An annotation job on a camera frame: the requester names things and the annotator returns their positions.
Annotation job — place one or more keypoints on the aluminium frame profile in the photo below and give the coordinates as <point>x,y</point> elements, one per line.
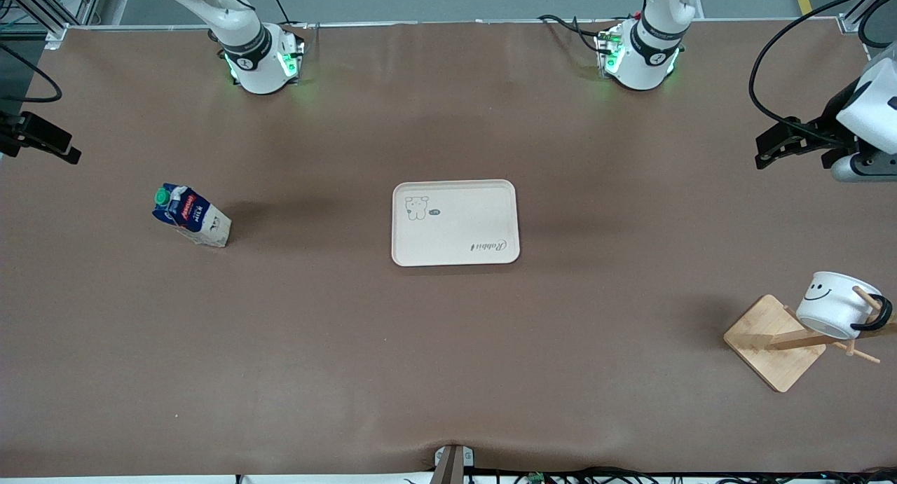
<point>42,8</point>
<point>858,15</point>

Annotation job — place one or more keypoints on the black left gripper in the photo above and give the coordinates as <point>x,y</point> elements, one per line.
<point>833,122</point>

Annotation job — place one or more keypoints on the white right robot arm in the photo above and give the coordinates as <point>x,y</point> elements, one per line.
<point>247,53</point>

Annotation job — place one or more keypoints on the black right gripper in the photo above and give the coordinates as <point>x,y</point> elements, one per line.
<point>7,138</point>

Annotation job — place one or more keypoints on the wooden cup stand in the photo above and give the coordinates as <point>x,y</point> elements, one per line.
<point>771,344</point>

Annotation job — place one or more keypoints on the blue milk carton green cap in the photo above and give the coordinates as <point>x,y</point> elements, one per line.
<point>190,215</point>

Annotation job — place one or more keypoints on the cream rabbit print tray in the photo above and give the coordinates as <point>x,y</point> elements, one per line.
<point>455,223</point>

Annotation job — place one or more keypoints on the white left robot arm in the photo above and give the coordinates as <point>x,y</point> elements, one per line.
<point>648,46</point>

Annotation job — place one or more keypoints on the metal table edge clamp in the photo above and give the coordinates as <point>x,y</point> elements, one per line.
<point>453,463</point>

